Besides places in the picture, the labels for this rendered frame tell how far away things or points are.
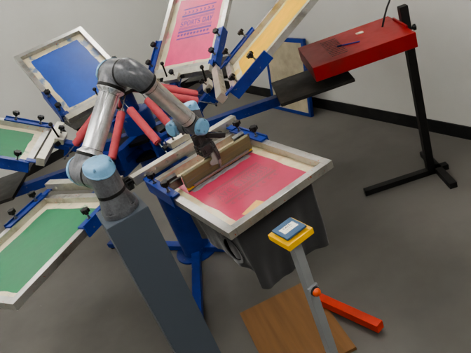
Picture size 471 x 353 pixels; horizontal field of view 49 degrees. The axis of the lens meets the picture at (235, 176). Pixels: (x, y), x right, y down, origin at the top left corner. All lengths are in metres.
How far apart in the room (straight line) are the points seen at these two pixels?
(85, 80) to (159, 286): 2.27
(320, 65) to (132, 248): 1.59
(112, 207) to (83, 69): 2.30
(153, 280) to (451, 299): 1.57
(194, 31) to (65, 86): 1.04
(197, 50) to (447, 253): 2.17
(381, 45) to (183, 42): 1.55
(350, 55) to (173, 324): 1.78
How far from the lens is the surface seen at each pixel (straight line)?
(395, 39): 3.19
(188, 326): 2.41
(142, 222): 2.09
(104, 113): 2.17
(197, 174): 2.54
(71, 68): 4.27
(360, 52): 3.14
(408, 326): 2.88
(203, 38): 3.94
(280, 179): 2.38
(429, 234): 3.38
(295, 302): 3.12
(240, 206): 2.29
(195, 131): 2.28
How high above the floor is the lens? 2.14
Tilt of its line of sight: 28 degrees down
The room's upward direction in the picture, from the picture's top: 21 degrees counter-clockwise
